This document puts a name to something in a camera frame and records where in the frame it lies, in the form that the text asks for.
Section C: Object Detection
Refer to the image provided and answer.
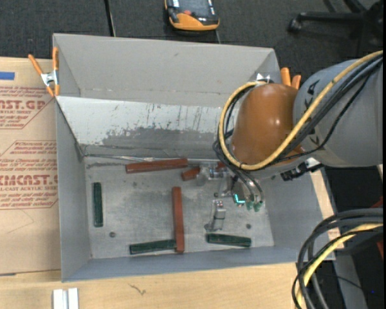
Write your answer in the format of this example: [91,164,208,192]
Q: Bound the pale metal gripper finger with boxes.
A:
[196,165,228,187]
[204,199,228,232]

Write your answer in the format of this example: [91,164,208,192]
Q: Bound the short red-brown flat block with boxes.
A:
[180,166,201,182]

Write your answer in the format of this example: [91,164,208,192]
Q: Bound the dark green flat block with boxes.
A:
[206,232,252,248]
[129,239,178,256]
[93,182,104,228]

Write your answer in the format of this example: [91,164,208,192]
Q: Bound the long red-brown flat block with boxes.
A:
[125,158,189,174]
[171,186,185,254]

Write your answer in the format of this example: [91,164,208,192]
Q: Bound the grey metal bin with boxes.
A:
[52,33,337,283]

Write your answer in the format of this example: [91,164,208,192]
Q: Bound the brown cardboard board red print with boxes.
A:
[0,55,62,277]

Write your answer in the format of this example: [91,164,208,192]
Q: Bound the black cylinder on white bracket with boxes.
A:
[280,158,323,182]

